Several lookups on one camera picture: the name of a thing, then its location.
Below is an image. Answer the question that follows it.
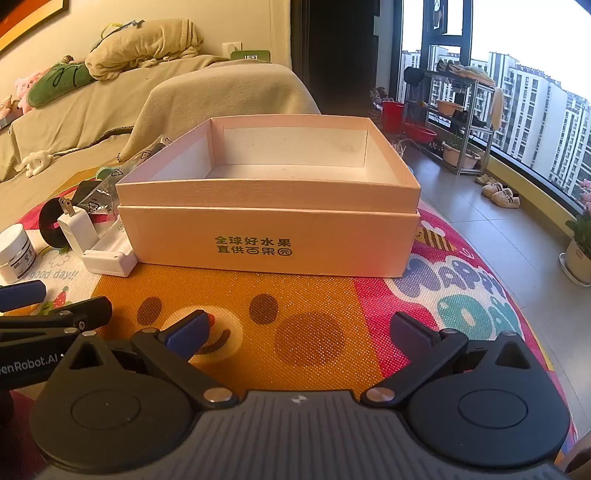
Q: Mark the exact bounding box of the yellow towel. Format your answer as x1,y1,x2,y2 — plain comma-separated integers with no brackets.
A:
489,85,505,130

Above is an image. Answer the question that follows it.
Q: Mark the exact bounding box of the pair of beige slippers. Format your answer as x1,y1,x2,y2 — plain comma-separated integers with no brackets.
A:
475,173,520,208

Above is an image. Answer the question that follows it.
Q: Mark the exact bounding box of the metal shelf rack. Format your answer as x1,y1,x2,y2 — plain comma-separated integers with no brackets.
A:
404,65,497,176

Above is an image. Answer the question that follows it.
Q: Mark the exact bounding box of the black round disc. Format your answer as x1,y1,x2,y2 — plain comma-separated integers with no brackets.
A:
38,198,70,250

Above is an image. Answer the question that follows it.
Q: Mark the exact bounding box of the small white plush toy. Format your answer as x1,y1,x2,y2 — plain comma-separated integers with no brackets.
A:
21,150,55,174

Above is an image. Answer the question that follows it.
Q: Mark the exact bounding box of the beige planter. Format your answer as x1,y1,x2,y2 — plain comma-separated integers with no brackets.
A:
442,138,482,169

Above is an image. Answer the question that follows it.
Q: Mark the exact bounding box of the dark curtain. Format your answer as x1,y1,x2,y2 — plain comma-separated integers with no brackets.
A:
291,0,402,121

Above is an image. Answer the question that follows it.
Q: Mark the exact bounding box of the white rectangular case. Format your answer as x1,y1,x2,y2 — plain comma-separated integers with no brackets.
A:
82,220,138,278

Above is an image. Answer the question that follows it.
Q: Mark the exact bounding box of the red framed picture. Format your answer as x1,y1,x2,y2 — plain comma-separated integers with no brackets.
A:
0,0,70,54

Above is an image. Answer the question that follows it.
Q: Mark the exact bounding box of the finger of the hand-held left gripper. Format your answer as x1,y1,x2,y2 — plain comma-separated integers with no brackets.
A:
0,296,114,343
0,281,48,315

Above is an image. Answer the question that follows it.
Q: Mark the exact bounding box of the red bucket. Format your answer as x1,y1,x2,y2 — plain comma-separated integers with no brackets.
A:
381,99,407,134

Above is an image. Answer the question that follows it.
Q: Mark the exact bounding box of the red basin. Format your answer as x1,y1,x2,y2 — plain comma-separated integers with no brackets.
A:
403,122,437,146

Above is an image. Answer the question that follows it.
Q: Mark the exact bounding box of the beige bundled blanket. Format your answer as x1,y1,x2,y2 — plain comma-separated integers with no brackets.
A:
84,18,205,80

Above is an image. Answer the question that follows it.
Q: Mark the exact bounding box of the sofa with beige cover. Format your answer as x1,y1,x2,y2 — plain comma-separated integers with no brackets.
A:
0,53,324,195

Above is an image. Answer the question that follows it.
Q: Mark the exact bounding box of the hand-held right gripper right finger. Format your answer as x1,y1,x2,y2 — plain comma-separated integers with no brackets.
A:
361,311,531,408

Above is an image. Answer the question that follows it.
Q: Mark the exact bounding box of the potted plant in white pot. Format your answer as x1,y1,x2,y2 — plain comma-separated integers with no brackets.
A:
560,180,591,287

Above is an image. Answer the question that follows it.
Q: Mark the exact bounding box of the pink cardboard box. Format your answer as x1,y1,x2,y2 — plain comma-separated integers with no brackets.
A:
115,114,422,278

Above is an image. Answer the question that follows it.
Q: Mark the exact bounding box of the white charger plug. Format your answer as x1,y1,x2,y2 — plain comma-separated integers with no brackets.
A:
56,198,100,252

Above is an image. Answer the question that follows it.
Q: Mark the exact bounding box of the green pillow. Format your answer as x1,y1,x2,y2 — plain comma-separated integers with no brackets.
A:
27,60,100,109

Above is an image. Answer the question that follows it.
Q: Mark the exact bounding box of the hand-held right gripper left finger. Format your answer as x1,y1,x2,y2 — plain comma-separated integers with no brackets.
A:
68,310,235,403

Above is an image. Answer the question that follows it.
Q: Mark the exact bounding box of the white cream jar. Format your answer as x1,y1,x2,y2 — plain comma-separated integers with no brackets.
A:
0,224,38,284

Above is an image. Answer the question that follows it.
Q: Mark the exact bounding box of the colourful cartoon play mat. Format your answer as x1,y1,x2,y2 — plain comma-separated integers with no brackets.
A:
0,182,580,462

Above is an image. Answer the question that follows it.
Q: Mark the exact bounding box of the clear bag with black item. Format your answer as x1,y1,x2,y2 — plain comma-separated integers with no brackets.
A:
69,135,174,223

